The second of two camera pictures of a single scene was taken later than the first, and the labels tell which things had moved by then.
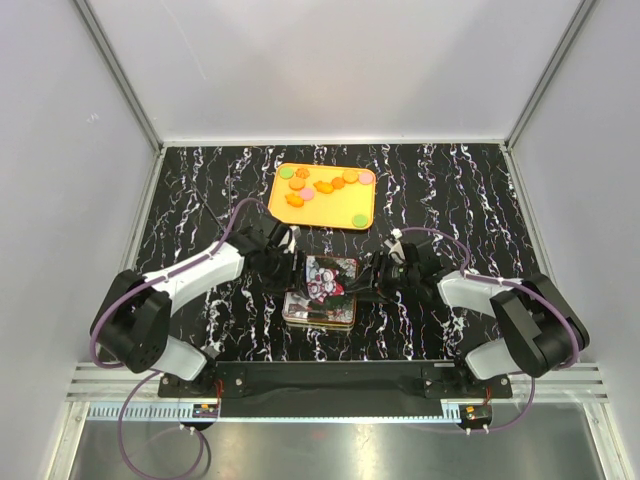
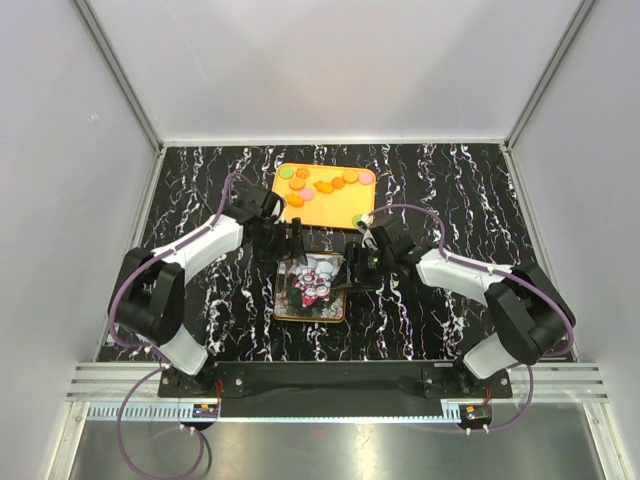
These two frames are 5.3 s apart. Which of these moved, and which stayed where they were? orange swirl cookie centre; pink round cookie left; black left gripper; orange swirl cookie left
Moved: black left gripper
Stayed: orange swirl cookie centre; pink round cookie left; orange swirl cookie left
